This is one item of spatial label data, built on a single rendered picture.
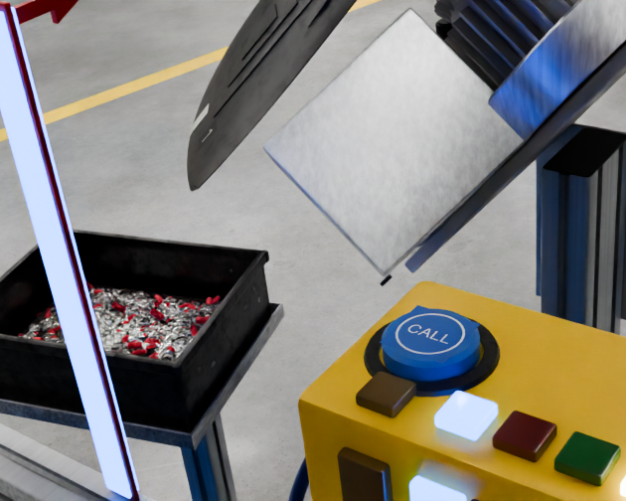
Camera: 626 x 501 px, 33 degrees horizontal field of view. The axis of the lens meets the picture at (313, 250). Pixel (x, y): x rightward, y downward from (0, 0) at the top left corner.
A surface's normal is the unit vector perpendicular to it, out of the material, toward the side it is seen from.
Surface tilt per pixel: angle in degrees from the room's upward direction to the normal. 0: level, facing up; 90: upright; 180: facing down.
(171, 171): 0
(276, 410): 0
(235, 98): 47
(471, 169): 55
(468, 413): 0
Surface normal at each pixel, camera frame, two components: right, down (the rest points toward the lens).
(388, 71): -0.07, -0.06
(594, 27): -0.43, 0.30
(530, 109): -0.66, 0.57
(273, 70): -0.73, -0.36
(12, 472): -0.11, -0.85
